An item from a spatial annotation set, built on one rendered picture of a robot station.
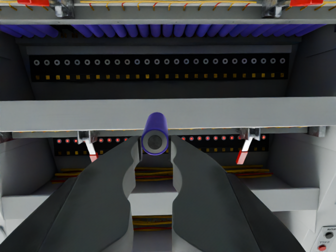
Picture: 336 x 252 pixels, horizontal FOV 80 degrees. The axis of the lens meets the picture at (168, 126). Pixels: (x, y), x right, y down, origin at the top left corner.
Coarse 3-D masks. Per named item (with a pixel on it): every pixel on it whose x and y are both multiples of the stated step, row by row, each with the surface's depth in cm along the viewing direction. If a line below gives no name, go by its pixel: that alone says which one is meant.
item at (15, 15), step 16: (16, 0) 25; (80, 0) 26; (128, 0) 26; (144, 0) 26; (160, 0) 26; (208, 0) 26; (224, 0) 26; (0, 16) 27; (16, 16) 27; (32, 16) 27; (48, 16) 27; (80, 16) 27; (96, 16) 28; (112, 16) 28; (128, 16) 28; (144, 16) 28; (160, 16) 28; (176, 16) 28; (192, 16) 28; (208, 16) 28; (224, 16) 28; (240, 16) 28; (256, 16) 28; (288, 16) 28; (304, 16) 28; (320, 16) 29
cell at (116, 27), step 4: (112, 24) 31; (116, 24) 31; (120, 24) 32; (116, 28) 32; (120, 28) 33; (124, 28) 34; (116, 32) 35; (120, 32) 34; (124, 32) 35; (120, 36) 36
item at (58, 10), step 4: (20, 0) 18; (24, 0) 18; (28, 0) 18; (32, 0) 18; (36, 0) 19; (40, 0) 19; (44, 0) 20; (48, 0) 21; (52, 0) 22; (28, 4) 19; (32, 4) 19; (36, 4) 19; (40, 4) 20; (44, 4) 20; (48, 4) 21; (52, 4) 22; (56, 4) 23; (60, 4) 24; (56, 8) 24; (60, 8) 24; (56, 12) 24; (60, 12) 24
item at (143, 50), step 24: (0, 48) 38; (48, 48) 41; (72, 48) 41; (96, 48) 41; (120, 48) 41; (144, 48) 41; (168, 48) 41; (192, 48) 42; (216, 48) 42; (240, 48) 42; (264, 48) 42; (288, 48) 42; (312, 48) 40
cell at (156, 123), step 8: (152, 120) 15; (160, 120) 15; (144, 128) 14; (152, 128) 13; (160, 128) 13; (144, 136) 13; (152, 136) 13; (160, 136) 13; (144, 144) 13; (152, 144) 13; (160, 144) 13; (152, 152) 13; (160, 152) 13
